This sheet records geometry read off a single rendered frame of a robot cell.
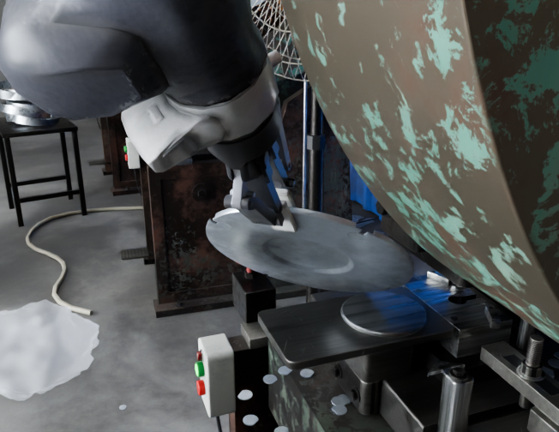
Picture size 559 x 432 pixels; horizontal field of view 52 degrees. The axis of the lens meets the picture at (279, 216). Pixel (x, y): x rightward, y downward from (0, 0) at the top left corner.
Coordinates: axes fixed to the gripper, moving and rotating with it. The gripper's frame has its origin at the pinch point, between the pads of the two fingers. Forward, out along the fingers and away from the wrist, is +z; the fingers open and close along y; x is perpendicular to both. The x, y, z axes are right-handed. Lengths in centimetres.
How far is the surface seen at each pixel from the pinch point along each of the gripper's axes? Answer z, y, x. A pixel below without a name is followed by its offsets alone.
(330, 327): 19.8, -7.8, -4.7
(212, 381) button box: 40.7, -16.0, 18.0
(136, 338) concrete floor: 143, 5, 91
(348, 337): 18.6, -9.0, -7.7
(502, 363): 23.1, -7.7, -27.8
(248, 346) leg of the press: 41.7, -8.6, 13.4
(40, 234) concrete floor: 198, 59, 199
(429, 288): 31.2, 3.9, -17.0
